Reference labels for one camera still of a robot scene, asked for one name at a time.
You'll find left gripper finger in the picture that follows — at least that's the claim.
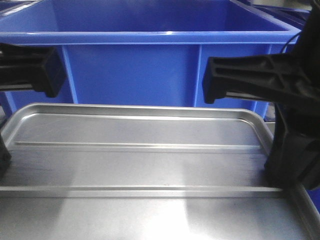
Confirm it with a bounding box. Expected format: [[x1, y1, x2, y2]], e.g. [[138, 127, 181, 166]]
[[0, 136, 12, 179]]

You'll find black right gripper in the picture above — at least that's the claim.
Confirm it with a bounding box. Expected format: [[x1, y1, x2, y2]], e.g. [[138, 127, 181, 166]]
[[202, 0, 320, 190]]

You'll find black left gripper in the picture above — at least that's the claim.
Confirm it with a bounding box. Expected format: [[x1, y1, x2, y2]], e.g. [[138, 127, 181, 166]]
[[0, 43, 66, 98]]

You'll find small silver ribbed tray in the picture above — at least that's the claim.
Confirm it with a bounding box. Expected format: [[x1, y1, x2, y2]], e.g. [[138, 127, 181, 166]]
[[0, 103, 320, 240]]

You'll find large blue target box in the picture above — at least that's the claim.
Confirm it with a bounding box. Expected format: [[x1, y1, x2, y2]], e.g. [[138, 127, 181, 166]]
[[0, 0, 299, 116]]

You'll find blue plastic crate right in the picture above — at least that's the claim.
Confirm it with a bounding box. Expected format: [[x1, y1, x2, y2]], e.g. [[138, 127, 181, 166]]
[[252, 5, 310, 26]]

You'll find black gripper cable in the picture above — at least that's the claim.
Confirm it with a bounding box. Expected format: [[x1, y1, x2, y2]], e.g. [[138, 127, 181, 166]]
[[281, 33, 301, 55]]

